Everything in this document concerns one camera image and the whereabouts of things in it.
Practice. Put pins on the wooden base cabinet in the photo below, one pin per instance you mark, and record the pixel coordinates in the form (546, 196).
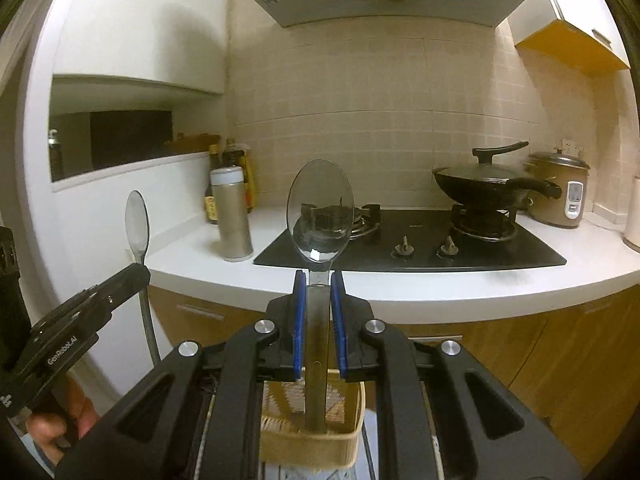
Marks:
(550, 350)

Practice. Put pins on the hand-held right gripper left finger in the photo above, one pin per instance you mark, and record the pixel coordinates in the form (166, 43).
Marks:
(299, 320)

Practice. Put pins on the black gas stove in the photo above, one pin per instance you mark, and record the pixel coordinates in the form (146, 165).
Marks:
(425, 230)

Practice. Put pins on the white and yellow wall cabinet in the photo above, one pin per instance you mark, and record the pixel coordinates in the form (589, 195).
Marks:
(575, 45)

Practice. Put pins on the wide dark sauce bottle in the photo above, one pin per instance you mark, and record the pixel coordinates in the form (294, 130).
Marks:
(250, 180)

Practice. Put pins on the person's left hand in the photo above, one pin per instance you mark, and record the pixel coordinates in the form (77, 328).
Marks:
(45, 432)

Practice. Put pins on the black wok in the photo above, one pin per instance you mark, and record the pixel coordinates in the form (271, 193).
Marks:
(475, 190)

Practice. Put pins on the slim dark sauce bottle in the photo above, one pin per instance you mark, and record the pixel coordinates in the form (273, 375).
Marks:
(212, 207)

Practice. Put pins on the large metal spoon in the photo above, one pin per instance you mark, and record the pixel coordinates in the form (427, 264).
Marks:
(320, 200)

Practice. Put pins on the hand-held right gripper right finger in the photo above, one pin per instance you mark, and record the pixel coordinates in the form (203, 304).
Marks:
(339, 325)

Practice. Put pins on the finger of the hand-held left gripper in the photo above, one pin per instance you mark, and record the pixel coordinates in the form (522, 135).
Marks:
(127, 280)

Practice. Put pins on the beige rice cooker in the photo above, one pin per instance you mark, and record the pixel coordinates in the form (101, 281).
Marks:
(550, 200)

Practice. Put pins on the small metal spoon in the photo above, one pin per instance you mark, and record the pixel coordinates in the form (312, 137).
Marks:
(137, 225)

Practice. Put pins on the white wall socket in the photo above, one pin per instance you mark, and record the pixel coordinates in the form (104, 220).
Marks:
(572, 147)

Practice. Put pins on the beige thermos canister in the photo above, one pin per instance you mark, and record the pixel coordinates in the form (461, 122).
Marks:
(232, 210)

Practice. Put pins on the yellow plastic utensil basket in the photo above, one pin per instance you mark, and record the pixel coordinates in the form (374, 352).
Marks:
(310, 447)

